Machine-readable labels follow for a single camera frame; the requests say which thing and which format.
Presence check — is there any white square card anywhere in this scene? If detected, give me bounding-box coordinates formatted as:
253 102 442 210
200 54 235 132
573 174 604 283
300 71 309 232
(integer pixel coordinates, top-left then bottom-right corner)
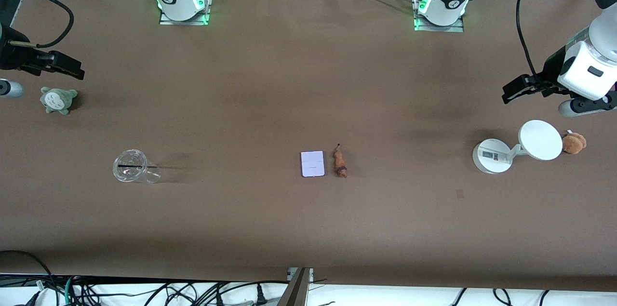
300 151 325 178

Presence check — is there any green grey totoro plush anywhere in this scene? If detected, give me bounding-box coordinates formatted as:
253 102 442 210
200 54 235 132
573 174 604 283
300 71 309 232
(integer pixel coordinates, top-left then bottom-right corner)
40 86 79 115

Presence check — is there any white round-headed stand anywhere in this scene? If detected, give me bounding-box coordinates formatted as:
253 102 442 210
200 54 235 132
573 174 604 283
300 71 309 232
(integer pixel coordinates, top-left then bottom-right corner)
472 120 563 174

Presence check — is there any brown plush toy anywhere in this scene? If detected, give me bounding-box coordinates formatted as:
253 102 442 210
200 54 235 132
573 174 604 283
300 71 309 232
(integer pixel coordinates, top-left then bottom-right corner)
562 130 588 155

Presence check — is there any clear plastic lidded cup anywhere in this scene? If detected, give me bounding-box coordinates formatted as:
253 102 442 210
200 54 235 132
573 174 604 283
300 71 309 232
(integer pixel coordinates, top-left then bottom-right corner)
112 149 162 184

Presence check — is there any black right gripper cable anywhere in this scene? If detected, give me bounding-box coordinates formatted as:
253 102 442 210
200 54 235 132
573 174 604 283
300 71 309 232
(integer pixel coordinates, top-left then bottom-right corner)
0 0 89 49

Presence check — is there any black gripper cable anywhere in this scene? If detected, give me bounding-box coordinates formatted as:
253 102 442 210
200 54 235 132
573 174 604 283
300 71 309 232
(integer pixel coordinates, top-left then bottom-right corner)
516 0 548 80
0 0 89 49

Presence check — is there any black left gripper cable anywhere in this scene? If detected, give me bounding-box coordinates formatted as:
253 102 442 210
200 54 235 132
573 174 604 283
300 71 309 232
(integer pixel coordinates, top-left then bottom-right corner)
516 0 548 80

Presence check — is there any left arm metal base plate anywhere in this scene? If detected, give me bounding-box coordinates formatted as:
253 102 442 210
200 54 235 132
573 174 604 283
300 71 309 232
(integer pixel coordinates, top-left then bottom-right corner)
413 0 465 33

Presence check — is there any black looped floor cable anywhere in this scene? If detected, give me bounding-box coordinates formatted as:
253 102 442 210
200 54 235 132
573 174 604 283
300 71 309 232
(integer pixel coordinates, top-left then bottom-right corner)
0 250 58 297

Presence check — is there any grey metal frame post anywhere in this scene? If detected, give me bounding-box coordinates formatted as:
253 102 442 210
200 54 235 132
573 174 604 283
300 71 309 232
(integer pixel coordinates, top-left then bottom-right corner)
277 267 314 306

